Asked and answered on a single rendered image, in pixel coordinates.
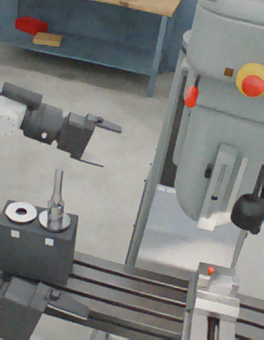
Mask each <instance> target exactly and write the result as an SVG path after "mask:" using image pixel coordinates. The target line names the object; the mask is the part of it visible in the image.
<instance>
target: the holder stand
mask: <svg viewBox="0 0 264 340"><path fill-rule="evenodd" d="M78 223H79V221H78V215H77V214H68V213H65V212H64V216H63V221H62V223H60V224H58V225H53V224H50V223H49V222H48V220H47V208H44V207H39V206H36V205H31V204H29V203H21V202H16V201H11V200H8V201H7V202H6V203H5V206H4V210H3V211H2V212H1V213H0V269H1V270H2V271H3V272H6V273H11V274H15V275H18V276H22V277H26V278H31V279H34V280H42V281H46V282H50V283H55V284H58V285H62V286H66V283H67V280H68V278H69V276H70V273H71V267H72V263H73V259H74V253H75V241H76V235H77V229H78Z"/></svg>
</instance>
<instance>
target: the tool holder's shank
mask: <svg viewBox="0 0 264 340"><path fill-rule="evenodd" d="M63 172H64V168H63V167H62V166H57V168H56V167H55V173H54V181H53V189H52V196H51V200H52V202H53V203H54V204H59V203H61V202H62V195H61V187H62V179H63Z"/></svg>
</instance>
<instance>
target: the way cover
mask: <svg viewBox="0 0 264 340"><path fill-rule="evenodd" d="M173 199H174V200H173ZM168 207H169V208H168ZM164 213H165V214H164ZM153 216H154V217H153ZM164 219H165V221H164ZM163 223H164V224H163ZM175 225H177V226H175ZM155 226H156V227H155ZM196 226H197V222H195V221H194V220H193V219H192V218H189V217H188V216H187V215H186V214H185V212H184V211H183V210H182V208H181V207H180V205H179V203H178V200H177V197H176V191H175V188H171V187H168V186H164V185H160V184H158V183H157V185H156V189H155V192H154V196H153V199H152V203H151V206H150V210H149V214H148V220H147V222H146V226H145V229H144V233H143V236H142V238H141V242H140V246H139V249H138V254H137V260H136V262H135V266H134V268H138V269H146V270H148V271H152V272H156V273H159V274H160V273H161V274H164V273H165V274H164V275H168V276H171V277H173V278H179V279H183V280H188V281H189V278H190V276H191V273H193V272H195V273H196V270H197V268H198V266H199V262H200V261H202V262H205V263H209V264H216V265H218V266H222V267H225V268H231V266H232V261H233V258H234V254H235V251H236V247H237V241H238V238H239V235H240V231H241V228H239V227H237V226H236V225H234V224H233V223H232V222H229V223H227V224H224V225H215V226H214V229H213V231H210V230H206V229H203V228H201V227H196ZM169 229H170V230H169ZM184 229H186V230H184ZM224 230H225V231H224ZM204 231H205V232H204ZM152 241H153V242H152ZM146 242H148V243H146ZM151 242H152V243H151ZM166 243H167V244H166ZM164 244H165V245H164ZM218 244H219V245H218ZM225 244H226V245H225ZM153 250H154V251H153ZM200 251H201V252H200ZM150 252H151V253H150ZM165 252H166V253H165ZM156 255H157V256H156ZM208 261H209V262H208ZM160 263H161V264H160ZM141 265H142V266H141ZM177 265H179V267H178V266H177ZM187 265H188V266H187ZM163 266H164V267H163ZM175 266H176V267H175ZM184 266H185V267H184ZM142 267H143V268H142ZM157 268H158V269H157ZM163 270H165V271H163ZM169 271H170V272H169ZM182 274H183V275H182ZM184 274H185V275H184Z"/></svg>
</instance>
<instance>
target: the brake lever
mask: <svg viewBox="0 0 264 340"><path fill-rule="evenodd" d="M200 78H201V75H200V74H199V73H196V74H195V75H194V78H193V82H192V86H191V87H190V88H189V89H188V90H187V92H186V96H185V101H184V103H185V105H186V106H187V107H194V106H195V103H196V101H197V98H198V96H199V94H200V92H199V89H198V85H199V80H200Z"/></svg>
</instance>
